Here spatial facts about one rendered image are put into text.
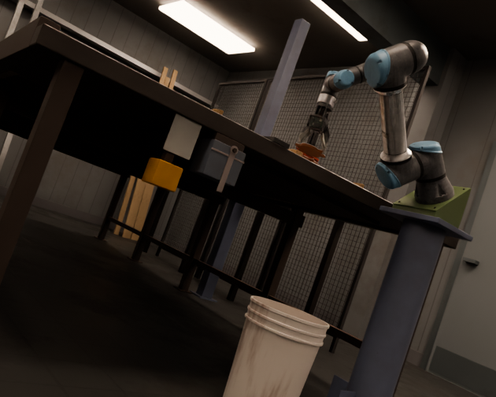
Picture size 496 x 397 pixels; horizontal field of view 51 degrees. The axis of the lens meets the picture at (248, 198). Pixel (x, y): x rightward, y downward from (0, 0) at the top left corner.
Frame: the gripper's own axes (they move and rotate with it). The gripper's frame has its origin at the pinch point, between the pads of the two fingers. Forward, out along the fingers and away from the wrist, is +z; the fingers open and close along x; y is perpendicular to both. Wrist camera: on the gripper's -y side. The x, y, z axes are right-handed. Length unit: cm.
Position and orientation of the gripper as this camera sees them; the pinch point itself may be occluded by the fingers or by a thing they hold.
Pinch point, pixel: (310, 150)
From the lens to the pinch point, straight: 231.3
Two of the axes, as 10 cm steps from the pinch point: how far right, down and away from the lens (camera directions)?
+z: -3.4, 9.4, -0.7
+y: -3.0, -1.8, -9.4
